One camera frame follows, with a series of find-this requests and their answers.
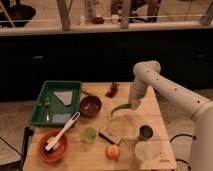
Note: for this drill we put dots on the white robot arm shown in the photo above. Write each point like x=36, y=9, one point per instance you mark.
x=198, y=107

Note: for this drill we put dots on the dark red bowl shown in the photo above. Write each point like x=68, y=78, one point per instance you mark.
x=90, y=106

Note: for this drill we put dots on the dark metal cup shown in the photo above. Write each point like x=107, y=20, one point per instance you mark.
x=145, y=133

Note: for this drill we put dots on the grey cloth piece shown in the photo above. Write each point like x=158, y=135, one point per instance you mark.
x=64, y=96

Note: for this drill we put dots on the small green cup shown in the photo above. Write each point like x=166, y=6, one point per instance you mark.
x=88, y=135

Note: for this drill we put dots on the metal fork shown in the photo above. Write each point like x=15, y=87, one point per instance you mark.
x=47, y=105

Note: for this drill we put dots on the brown rectangular block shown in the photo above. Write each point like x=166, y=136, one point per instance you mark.
x=110, y=136

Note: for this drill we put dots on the white brush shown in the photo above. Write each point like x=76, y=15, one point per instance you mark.
x=54, y=140

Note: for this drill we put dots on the yellow stick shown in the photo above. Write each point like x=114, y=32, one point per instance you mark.
x=88, y=93

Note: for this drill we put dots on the orange fruit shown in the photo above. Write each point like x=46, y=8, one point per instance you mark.
x=112, y=152

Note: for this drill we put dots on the green plastic tray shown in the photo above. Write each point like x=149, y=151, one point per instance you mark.
x=59, y=113

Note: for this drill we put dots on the white cup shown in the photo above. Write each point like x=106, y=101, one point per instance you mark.
x=143, y=150

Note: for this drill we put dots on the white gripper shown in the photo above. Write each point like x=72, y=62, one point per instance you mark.
x=137, y=91

